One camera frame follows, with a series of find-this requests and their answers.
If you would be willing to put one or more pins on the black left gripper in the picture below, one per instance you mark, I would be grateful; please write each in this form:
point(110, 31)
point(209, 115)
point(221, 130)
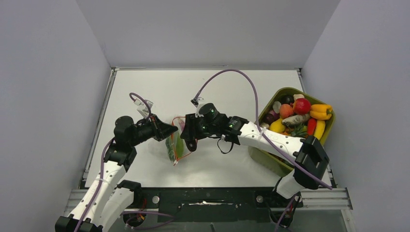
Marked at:
point(159, 128)

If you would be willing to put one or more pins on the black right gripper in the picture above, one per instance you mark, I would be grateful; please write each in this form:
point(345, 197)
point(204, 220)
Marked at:
point(191, 132)

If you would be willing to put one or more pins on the green leaf vegetable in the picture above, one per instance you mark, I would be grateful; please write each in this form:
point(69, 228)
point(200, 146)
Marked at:
point(175, 148)

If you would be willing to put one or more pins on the clear orange zip bag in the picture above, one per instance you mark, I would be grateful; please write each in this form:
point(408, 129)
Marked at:
point(174, 123)

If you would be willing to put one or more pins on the purple eggplant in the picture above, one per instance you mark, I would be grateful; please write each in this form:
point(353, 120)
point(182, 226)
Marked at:
point(180, 124)

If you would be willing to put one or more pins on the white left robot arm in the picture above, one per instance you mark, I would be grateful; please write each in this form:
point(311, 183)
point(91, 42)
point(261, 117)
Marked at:
point(109, 195)

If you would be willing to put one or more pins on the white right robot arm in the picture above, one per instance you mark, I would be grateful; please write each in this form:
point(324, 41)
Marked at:
point(307, 155)

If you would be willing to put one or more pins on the orange peach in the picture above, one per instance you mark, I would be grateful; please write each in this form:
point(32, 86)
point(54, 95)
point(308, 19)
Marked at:
point(285, 111)

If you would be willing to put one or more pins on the olive green plastic bin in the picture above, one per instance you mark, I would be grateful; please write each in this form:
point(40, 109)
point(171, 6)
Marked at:
point(270, 114)

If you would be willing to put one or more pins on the red apple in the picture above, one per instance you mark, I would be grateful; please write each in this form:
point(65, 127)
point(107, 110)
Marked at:
point(301, 106)

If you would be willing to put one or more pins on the red chili pepper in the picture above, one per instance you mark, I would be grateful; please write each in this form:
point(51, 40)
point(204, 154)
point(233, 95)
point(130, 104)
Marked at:
point(311, 126)

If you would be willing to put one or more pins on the orange yellow bell pepper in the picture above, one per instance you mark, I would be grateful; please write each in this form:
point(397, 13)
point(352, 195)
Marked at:
point(321, 111)

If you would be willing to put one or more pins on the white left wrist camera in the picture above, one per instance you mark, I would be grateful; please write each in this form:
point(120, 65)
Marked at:
point(143, 107)

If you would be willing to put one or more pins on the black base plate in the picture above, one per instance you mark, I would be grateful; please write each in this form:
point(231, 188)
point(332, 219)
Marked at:
point(260, 204)

